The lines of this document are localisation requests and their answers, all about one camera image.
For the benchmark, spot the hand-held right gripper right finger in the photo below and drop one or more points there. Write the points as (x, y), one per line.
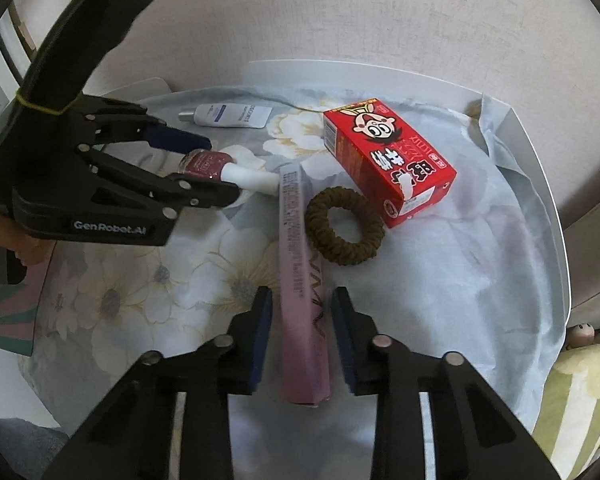
(344, 342)

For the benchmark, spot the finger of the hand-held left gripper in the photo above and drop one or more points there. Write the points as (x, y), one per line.
(190, 192)
(175, 138)

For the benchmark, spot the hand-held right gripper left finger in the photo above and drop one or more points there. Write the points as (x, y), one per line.
(262, 342)

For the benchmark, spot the red nail polish bottle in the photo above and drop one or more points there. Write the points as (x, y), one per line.
(250, 178)

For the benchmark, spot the long pink box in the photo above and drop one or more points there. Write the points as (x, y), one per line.
(300, 260)

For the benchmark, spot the pink striped cardboard box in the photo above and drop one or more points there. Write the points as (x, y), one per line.
(10, 320)

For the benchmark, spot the white squeeze tube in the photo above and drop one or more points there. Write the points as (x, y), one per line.
(230, 115)

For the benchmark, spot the brown scrunchie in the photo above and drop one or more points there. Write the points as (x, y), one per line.
(315, 225)

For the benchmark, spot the floral table cloth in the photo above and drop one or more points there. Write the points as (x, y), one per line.
(455, 285)

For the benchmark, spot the red cartoon carton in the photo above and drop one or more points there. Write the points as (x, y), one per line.
(380, 170)

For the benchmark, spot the small plush toy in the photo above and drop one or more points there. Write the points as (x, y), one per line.
(580, 332)

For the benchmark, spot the grey fleece clothing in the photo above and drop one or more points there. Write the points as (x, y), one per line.
(10, 440)

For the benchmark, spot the floral striped cushion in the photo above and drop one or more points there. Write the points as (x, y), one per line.
(580, 400)

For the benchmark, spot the white table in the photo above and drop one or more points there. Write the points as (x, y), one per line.
(527, 160)

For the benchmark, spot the grey sofa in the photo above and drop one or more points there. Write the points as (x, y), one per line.
(595, 270)

